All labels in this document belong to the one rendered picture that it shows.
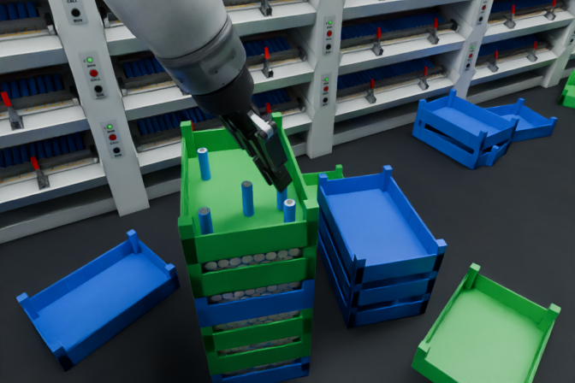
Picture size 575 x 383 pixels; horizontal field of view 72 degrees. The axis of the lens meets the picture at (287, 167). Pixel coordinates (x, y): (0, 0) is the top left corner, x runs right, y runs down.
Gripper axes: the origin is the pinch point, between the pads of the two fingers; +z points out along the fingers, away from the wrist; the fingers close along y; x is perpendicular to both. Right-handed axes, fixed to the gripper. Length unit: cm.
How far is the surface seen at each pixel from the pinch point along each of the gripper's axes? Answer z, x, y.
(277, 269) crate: 10.4, -10.2, 6.5
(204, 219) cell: -2.0, -12.6, -1.1
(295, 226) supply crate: 3.4, -4.3, 7.9
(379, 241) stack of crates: 42.4, 12.5, 3.6
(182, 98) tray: 20, 8, -60
